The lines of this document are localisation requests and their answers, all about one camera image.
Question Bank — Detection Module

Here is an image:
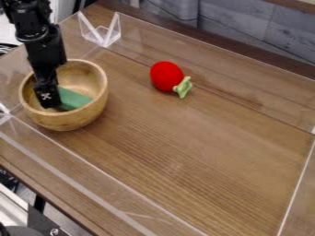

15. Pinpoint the red plush strawberry toy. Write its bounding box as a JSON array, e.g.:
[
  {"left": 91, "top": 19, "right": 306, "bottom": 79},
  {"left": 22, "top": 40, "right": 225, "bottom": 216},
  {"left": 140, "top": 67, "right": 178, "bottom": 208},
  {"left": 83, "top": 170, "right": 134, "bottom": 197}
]
[{"left": 149, "top": 61, "right": 192, "bottom": 99}]

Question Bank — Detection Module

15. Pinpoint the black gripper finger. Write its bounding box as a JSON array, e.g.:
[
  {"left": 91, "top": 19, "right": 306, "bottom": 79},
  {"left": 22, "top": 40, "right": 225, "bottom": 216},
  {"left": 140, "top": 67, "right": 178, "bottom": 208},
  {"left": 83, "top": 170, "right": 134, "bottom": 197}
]
[{"left": 33, "top": 82, "right": 61, "bottom": 109}]

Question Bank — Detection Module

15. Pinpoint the clear acrylic table barrier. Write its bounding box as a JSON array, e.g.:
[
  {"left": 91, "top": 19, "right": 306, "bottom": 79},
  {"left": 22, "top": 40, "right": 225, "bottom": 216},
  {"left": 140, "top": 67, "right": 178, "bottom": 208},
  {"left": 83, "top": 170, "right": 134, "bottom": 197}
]
[{"left": 0, "top": 15, "right": 315, "bottom": 236}]

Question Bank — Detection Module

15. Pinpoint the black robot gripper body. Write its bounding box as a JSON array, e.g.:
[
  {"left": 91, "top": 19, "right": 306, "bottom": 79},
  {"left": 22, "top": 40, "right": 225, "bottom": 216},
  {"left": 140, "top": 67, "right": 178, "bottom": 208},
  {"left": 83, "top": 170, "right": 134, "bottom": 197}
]
[{"left": 0, "top": 0, "right": 66, "bottom": 85}]

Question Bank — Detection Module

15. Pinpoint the green rectangular block stick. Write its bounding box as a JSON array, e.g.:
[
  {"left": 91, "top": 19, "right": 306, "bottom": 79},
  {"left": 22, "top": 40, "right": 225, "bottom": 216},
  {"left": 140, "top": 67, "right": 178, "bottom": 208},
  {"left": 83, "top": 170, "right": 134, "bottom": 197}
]
[{"left": 55, "top": 87, "right": 91, "bottom": 111}]

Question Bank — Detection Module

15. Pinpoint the grey post behind table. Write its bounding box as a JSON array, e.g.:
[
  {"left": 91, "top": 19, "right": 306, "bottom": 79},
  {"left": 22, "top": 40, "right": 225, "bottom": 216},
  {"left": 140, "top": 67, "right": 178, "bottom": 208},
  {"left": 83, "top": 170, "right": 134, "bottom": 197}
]
[{"left": 47, "top": 0, "right": 59, "bottom": 23}]

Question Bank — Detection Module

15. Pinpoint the light wooden bowl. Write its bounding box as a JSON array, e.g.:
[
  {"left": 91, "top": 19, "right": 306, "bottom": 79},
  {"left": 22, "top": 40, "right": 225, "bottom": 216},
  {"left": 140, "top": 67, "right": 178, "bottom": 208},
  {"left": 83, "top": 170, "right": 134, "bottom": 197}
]
[{"left": 18, "top": 59, "right": 107, "bottom": 131}]

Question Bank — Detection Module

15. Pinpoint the black table clamp mount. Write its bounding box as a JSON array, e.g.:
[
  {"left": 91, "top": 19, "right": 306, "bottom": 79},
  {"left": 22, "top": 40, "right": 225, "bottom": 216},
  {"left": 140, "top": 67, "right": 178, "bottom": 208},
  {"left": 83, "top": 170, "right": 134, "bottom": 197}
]
[{"left": 0, "top": 195, "right": 70, "bottom": 236}]

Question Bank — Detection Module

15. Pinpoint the clear acrylic corner bracket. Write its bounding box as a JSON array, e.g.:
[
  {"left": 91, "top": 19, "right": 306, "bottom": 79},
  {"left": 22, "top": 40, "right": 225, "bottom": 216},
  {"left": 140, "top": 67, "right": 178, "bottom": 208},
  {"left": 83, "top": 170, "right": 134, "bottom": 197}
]
[{"left": 77, "top": 11, "right": 121, "bottom": 48}]

